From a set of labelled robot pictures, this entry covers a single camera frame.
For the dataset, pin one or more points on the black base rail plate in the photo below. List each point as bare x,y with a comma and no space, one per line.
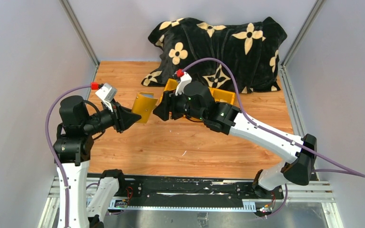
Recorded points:
191,192

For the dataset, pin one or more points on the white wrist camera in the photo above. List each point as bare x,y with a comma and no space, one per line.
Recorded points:
106,94
184,79

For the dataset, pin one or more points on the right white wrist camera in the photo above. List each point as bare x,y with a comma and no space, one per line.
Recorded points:
184,79

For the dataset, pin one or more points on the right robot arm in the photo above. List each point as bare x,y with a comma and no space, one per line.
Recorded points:
297,162

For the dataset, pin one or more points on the black floral blanket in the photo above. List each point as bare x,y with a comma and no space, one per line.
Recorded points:
226,57

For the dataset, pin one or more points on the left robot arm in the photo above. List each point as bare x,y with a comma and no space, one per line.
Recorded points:
73,149

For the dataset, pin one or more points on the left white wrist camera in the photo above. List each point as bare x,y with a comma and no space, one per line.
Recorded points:
106,94

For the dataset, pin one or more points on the aluminium frame post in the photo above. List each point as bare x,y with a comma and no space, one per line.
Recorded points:
303,31
79,31

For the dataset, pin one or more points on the aluminium frame post right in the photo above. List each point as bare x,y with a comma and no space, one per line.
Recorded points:
303,31

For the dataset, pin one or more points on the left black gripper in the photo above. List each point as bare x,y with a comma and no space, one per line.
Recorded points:
119,116

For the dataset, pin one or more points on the yellow three-compartment bin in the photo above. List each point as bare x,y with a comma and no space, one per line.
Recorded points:
201,99

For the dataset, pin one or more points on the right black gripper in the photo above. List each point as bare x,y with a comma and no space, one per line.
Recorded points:
170,106

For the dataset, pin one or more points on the aluminium frame post left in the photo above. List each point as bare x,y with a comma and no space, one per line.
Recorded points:
79,31

